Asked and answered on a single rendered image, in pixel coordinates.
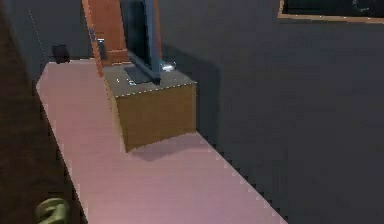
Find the brown wooden tv cabinet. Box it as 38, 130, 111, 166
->
102, 61, 198, 154

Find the small silver object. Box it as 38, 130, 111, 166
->
161, 61, 177, 73

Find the black television set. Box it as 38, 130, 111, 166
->
120, 0, 163, 85

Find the orange wooden room door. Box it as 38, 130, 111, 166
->
81, 0, 163, 78

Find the small black box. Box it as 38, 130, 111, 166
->
51, 44, 71, 64

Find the dark door handle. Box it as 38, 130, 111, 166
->
96, 38, 108, 61

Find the framed wall picture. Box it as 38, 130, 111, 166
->
277, 0, 384, 25

